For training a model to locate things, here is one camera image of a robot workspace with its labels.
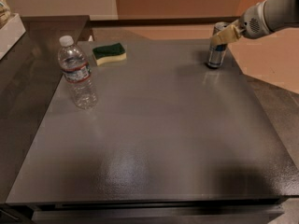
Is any clear plastic water bottle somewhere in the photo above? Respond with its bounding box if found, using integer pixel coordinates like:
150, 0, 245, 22
58, 35, 97, 109

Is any dark side counter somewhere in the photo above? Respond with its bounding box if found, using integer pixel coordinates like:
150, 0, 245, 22
0, 16, 91, 205

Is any white box on counter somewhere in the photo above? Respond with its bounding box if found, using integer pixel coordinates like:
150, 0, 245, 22
0, 13, 26, 60

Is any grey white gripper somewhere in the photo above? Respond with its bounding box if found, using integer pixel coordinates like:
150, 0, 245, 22
211, 2, 270, 46

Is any silver blue redbull can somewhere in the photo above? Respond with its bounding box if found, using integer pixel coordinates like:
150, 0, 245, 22
207, 21, 229, 69

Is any green yellow sponge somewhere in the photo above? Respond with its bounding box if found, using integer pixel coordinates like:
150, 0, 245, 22
93, 43, 127, 65

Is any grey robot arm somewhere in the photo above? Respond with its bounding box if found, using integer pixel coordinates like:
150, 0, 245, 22
211, 0, 299, 45

